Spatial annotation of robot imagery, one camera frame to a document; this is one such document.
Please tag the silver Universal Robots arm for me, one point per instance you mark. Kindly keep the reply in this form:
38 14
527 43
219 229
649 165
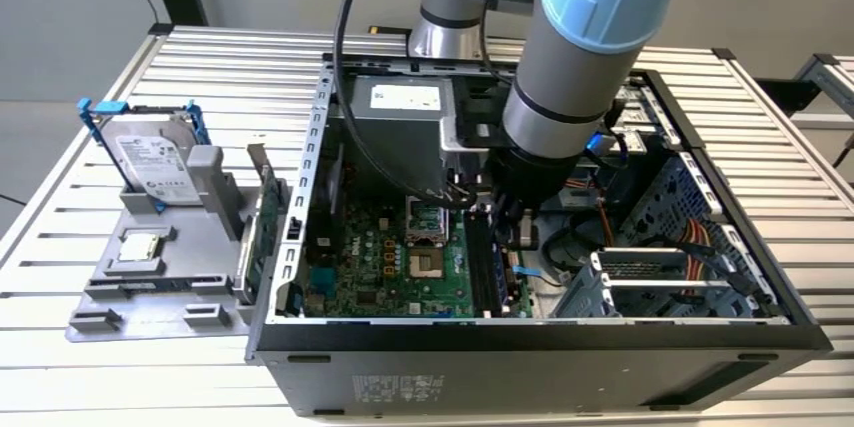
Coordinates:
574 87

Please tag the black RAM slot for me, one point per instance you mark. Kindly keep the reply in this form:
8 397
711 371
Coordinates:
471 267
479 267

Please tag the grey power supply unit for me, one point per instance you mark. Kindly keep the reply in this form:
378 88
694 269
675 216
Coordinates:
414 137

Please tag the CPU socket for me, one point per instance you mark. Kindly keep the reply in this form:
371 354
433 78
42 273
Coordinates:
427 264

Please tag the grey metal disk bay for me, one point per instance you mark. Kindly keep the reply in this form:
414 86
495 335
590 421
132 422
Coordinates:
641 262

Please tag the green motherboard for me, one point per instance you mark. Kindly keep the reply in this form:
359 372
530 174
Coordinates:
434 297

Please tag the blue board connector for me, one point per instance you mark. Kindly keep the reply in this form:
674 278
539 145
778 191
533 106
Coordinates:
322 281

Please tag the green graphics card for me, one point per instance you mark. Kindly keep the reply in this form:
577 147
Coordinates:
267 217

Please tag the black grey PC case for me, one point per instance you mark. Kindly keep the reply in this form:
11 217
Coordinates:
467 377

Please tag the small slatted metal table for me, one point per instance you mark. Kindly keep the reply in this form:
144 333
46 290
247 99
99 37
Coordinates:
830 72

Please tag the grey parts rack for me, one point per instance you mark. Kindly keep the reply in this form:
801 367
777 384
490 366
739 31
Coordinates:
194 247

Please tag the hard disk in blue carrier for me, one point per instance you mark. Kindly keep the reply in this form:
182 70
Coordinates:
150 162

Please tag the silver CPU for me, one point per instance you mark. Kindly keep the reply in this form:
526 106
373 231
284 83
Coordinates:
136 248

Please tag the black table connector bracket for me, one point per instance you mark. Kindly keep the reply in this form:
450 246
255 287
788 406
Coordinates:
794 92

